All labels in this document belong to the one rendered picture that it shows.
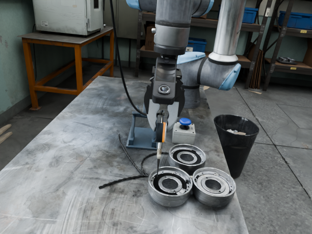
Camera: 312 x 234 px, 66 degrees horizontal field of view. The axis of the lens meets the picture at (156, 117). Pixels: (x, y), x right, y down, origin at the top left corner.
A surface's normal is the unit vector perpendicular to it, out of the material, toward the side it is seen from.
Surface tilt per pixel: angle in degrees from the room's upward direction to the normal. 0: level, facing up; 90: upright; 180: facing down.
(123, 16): 90
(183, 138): 90
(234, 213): 0
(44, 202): 0
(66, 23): 89
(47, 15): 90
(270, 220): 0
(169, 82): 31
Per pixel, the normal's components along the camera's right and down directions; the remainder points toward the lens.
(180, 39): 0.49, 0.43
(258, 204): 0.09, -0.89
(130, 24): -0.07, 0.43
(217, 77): -0.50, 0.42
